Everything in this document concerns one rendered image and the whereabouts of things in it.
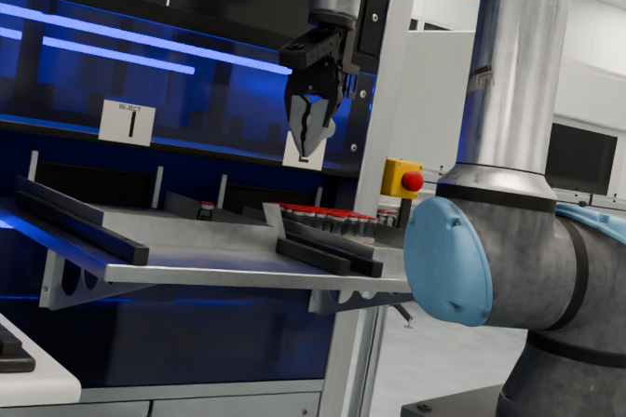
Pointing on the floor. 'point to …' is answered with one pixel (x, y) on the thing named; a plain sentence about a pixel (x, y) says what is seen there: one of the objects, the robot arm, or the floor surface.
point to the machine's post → (368, 179)
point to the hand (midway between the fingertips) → (303, 148)
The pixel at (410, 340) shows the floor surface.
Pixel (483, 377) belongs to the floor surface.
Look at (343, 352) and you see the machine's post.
